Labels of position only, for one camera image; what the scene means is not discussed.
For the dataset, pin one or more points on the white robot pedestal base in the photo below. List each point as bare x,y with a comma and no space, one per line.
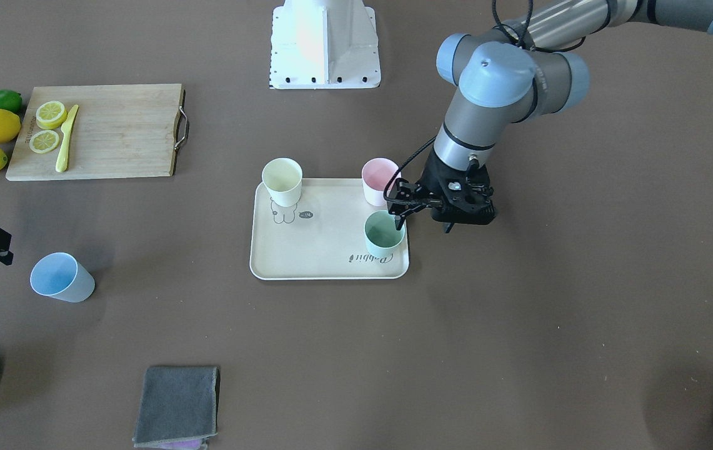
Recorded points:
324,45

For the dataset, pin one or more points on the yellow plastic knife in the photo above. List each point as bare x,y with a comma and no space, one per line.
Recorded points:
66,128

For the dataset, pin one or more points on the pale yellow cup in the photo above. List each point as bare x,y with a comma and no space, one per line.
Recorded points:
283,179

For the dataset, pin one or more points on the lemon slice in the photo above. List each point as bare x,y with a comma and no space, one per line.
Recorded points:
44,141
50,115

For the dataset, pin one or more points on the lemon slice lower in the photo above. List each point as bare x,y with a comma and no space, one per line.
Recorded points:
44,141

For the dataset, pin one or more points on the pink cup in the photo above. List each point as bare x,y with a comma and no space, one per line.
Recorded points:
375,176

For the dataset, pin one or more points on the green cup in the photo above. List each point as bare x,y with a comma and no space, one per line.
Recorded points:
381,234

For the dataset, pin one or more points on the green lime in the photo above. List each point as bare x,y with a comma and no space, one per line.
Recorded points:
10,101

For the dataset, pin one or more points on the grey folded cloth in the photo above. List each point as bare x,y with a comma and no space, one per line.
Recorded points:
178,408

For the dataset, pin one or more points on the bamboo cutting board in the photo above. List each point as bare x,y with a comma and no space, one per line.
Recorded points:
121,131

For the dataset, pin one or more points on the cream rabbit tray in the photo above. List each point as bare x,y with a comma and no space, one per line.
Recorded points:
321,237

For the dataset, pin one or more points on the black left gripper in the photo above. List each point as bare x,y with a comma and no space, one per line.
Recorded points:
432,180

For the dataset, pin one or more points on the blue cup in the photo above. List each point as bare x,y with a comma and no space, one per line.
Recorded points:
60,276

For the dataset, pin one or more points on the lemon slice upper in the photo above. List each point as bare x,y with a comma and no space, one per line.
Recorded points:
50,115

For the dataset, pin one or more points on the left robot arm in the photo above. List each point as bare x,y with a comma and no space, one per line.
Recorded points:
518,70

